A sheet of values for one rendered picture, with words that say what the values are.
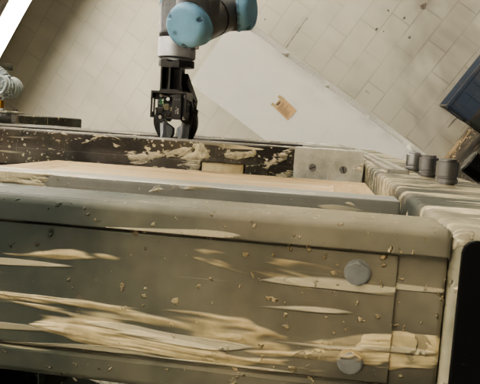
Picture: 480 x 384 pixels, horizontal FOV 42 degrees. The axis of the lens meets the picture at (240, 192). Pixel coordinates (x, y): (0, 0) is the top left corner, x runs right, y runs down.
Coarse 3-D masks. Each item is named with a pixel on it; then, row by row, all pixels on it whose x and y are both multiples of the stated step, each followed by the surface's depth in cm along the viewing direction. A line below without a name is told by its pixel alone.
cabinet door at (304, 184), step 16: (144, 176) 97; (160, 176) 99; (176, 176) 101; (192, 176) 103; (208, 176) 105; (224, 176) 106; (240, 176) 106; (256, 176) 108; (272, 176) 111; (352, 192) 89; (368, 192) 91
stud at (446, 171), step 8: (440, 160) 70; (448, 160) 69; (456, 160) 69; (440, 168) 69; (448, 168) 69; (456, 168) 69; (440, 176) 69; (448, 176) 69; (456, 176) 69; (448, 184) 69
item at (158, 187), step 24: (0, 168) 66; (24, 168) 68; (120, 192) 63; (144, 192) 62; (168, 192) 62; (192, 192) 62; (216, 192) 61; (240, 192) 61; (264, 192) 61; (288, 192) 61; (312, 192) 62; (336, 192) 64
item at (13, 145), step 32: (0, 128) 122; (0, 160) 122; (32, 160) 121; (64, 160) 120; (96, 160) 119; (128, 160) 119; (160, 160) 118; (192, 160) 117; (224, 160) 116; (256, 160) 115; (288, 160) 114; (320, 160) 114; (352, 160) 113
